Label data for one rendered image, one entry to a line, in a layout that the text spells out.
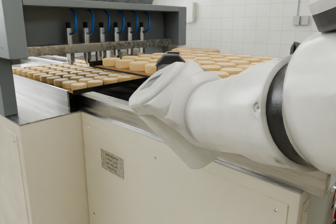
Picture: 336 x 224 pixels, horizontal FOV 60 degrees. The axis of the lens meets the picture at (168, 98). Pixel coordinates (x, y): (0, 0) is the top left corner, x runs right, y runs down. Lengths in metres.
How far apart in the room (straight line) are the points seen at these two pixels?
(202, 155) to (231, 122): 0.16
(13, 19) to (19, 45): 0.07
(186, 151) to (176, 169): 0.35
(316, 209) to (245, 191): 0.12
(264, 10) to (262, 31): 0.32
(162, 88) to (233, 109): 0.11
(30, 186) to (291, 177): 0.73
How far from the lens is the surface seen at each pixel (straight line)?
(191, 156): 0.36
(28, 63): 2.13
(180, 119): 0.27
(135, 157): 0.80
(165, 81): 0.28
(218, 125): 0.22
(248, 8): 5.01
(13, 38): 0.87
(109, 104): 0.85
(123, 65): 0.75
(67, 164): 1.02
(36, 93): 1.15
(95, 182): 1.02
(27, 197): 1.01
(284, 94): 0.16
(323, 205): 0.61
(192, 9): 5.34
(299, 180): 0.56
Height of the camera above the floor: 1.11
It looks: 14 degrees down
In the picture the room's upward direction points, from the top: straight up
